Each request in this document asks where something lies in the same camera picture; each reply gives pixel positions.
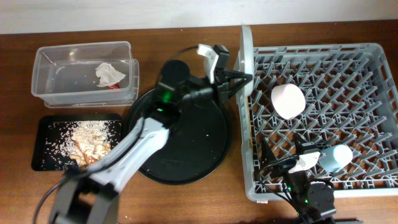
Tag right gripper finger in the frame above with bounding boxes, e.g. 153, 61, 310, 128
261, 139, 275, 164
294, 133, 311, 152

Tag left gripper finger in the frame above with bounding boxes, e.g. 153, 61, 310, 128
228, 77, 252, 98
222, 70, 252, 80

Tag grey plate with food scraps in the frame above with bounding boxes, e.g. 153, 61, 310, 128
239, 26, 254, 97

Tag blue plastic cup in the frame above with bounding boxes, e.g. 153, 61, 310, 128
318, 144, 353, 173

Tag red snack wrapper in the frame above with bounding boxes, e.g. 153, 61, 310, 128
107, 83, 120, 90

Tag white napkin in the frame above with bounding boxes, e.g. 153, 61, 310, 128
95, 62, 126, 87

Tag wooden chopstick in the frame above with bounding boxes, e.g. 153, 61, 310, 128
246, 96, 253, 150

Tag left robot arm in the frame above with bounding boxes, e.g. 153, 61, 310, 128
32, 59, 254, 223

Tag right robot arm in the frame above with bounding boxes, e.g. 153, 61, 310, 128
258, 134, 336, 223

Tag grey dishwasher rack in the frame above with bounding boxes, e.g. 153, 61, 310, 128
236, 43, 397, 203

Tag black round tray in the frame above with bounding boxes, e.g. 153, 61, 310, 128
139, 101, 232, 185

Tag clear plastic bin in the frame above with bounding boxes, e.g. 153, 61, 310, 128
31, 41, 139, 108

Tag spilled rice and food scraps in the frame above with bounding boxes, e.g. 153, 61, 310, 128
40, 120, 121, 170

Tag black rectangular tray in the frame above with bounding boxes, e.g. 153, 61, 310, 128
31, 114, 123, 171

